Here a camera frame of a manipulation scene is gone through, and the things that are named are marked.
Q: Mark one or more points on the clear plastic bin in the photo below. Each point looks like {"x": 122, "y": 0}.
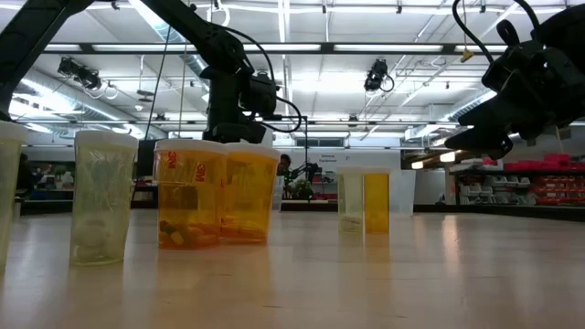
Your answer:
{"x": 404, "y": 192}

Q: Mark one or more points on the small clear pill bottle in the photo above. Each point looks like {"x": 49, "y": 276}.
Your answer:
{"x": 349, "y": 201}
{"x": 103, "y": 196}
{"x": 9, "y": 192}

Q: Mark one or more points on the amber pill bottle 3M label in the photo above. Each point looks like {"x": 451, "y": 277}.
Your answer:
{"x": 189, "y": 205}

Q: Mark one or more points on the small green background plant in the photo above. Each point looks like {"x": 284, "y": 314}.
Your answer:
{"x": 303, "y": 189}

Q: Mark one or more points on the black aluminium table frame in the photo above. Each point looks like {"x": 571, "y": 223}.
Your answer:
{"x": 503, "y": 212}

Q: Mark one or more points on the large amber pill bottle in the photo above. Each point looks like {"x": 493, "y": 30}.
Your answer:
{"x": 253, "y": 201}

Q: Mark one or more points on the small amber pill bottle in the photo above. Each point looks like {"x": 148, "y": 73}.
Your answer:
{"x": 377, "y": 201}

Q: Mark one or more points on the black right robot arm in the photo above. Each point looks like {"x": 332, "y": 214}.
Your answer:
{"x": 571, "y": 27}

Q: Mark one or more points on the black ceiling camera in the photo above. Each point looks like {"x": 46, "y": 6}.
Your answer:
{"x": 375, "y": 75}
{"x": 84, "y": 77}

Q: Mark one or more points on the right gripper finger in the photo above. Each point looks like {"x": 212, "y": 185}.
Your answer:
{"x": 489, "y": 144}
{"x": 500, "y": 116}

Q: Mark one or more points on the black monitor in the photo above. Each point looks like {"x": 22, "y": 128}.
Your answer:
{"x": 145, "y": 160}

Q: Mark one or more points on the person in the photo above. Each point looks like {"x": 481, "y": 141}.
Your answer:
{"x": 284, "y": 163}
{"x": 25, "y": 178}

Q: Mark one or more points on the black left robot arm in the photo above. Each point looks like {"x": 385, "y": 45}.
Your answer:
{"x": 27, "y": 41}

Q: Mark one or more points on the shelf with red bins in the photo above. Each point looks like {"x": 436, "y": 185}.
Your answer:
{"x": 557, "y": 165}

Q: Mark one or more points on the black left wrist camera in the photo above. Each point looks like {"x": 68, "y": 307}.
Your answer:
{"x": 260, "y": 96}

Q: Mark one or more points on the small black background robot arm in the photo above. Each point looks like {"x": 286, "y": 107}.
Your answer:
{"x": 311, "y": 170}

